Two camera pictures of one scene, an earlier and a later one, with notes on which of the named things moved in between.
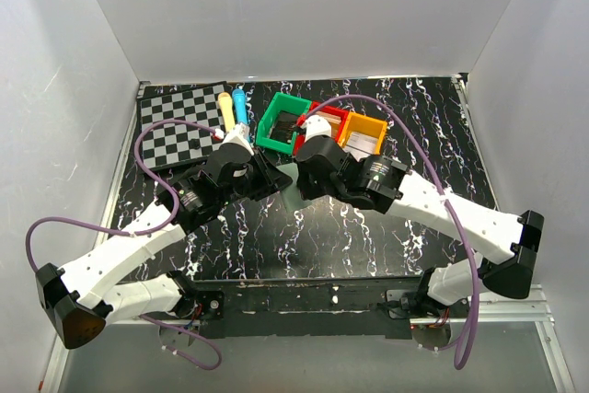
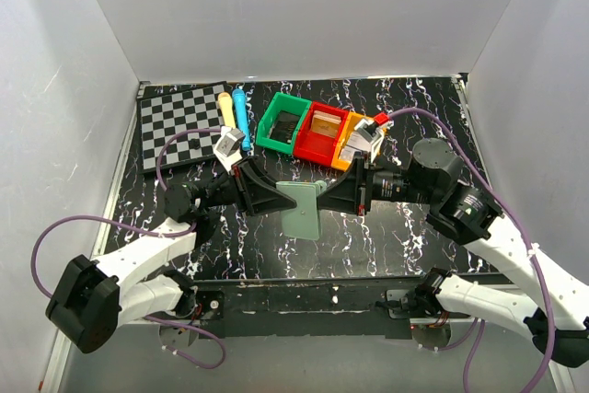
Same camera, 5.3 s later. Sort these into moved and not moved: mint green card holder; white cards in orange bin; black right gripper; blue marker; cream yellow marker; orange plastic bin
Moved: mint green card holder; black right gripper
Not moved: orange plastic bin; blue marker; white cards in orange bin; cream yellow marker
